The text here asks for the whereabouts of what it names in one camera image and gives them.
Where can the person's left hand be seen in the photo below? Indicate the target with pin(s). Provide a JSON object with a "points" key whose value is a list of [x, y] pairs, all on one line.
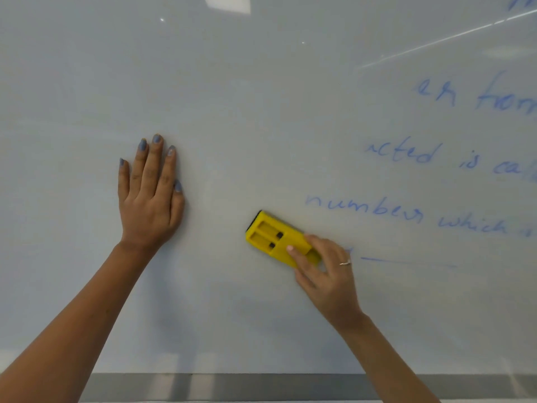
{"points": [[149, 209]]}

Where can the person's right hand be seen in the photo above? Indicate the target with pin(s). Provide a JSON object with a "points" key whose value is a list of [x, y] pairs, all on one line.
{"points": [[331, 285]]}

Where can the yellow whiteboard eraser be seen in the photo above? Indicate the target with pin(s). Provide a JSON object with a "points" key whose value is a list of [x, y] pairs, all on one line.
{"points": [[272, 241]]}

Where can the white whiteboard with blue writing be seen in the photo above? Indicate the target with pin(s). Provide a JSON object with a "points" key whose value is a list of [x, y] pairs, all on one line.
{"points": [[251, 121]]}

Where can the person's left forearm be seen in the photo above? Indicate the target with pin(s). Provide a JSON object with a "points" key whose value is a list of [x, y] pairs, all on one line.
{"points": [[71, 331]]}

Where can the person's right forearm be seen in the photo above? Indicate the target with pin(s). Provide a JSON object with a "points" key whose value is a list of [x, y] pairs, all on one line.
{"points": [[390, 365]]}

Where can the silver metal whiteboard tray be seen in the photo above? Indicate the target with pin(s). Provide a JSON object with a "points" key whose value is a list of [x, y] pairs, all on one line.
{"points": [[272, 386]]}

